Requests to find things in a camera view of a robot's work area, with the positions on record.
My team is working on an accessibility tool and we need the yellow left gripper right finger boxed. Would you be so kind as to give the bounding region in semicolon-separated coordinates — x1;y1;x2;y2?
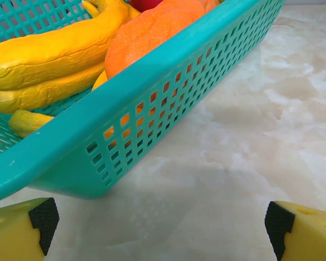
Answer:
265;201;326;261

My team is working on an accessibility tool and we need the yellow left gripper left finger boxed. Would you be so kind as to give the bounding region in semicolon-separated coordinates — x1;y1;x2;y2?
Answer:
0;197;60;261

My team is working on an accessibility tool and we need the teal plastic basket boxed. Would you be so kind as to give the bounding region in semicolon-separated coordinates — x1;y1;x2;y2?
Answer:
0;0;287;204

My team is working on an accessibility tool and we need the yellow toy banana bunch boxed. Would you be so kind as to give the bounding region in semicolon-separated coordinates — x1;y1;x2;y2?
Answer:
0;0;142;139

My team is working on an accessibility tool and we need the orange toy fruit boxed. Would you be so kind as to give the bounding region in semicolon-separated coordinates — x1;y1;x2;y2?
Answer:
104;0;221;81

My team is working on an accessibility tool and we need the red toy fruit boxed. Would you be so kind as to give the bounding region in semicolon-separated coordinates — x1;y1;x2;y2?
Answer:
129;0;164;13

